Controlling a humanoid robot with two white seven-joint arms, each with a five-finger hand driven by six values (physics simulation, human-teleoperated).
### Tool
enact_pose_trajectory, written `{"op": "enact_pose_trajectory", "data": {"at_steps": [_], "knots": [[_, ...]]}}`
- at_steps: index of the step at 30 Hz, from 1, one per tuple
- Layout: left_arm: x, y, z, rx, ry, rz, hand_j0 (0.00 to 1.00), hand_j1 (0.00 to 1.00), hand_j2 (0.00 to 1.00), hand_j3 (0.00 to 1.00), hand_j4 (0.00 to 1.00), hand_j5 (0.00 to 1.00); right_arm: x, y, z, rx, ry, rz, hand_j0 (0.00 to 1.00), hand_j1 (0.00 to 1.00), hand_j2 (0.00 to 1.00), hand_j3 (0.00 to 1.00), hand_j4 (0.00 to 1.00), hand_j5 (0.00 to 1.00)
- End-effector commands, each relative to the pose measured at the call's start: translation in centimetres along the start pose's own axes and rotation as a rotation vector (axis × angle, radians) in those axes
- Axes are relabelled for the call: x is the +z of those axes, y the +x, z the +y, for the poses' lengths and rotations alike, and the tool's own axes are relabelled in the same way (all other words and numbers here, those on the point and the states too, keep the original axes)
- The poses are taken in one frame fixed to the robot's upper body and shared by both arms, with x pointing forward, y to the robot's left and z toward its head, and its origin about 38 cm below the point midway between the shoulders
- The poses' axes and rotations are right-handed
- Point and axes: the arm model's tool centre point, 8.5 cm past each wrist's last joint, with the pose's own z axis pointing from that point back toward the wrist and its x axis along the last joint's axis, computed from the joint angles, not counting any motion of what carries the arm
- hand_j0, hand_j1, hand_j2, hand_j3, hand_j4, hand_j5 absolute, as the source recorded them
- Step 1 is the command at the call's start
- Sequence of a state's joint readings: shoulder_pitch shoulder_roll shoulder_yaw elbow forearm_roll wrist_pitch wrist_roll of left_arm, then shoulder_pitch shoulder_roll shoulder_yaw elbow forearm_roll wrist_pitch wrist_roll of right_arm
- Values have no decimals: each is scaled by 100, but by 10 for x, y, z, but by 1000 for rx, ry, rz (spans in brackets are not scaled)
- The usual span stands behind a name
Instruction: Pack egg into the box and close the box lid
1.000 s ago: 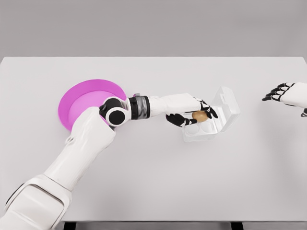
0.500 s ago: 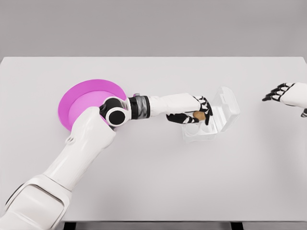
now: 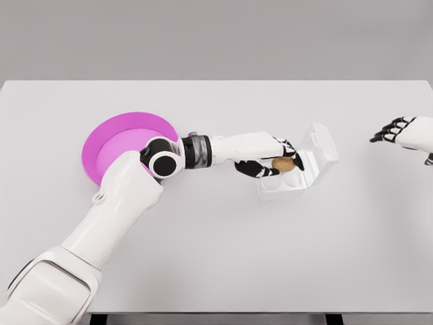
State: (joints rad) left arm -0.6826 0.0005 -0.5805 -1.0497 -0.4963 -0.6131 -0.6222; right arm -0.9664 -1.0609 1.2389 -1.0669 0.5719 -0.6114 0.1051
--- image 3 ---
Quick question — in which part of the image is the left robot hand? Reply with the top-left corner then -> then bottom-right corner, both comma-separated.
234,131 -> 305,179

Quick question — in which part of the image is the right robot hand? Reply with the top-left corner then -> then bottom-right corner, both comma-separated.
369,116 -> 433,166

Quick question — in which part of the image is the brown egg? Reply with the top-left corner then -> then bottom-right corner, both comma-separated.
271,156 -> 295,174

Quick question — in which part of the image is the clear plastic egg box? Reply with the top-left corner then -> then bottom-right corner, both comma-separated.
255,121 -> 340,203

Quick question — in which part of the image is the pink round plate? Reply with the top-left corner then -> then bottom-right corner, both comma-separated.
81,112 -> 179,187

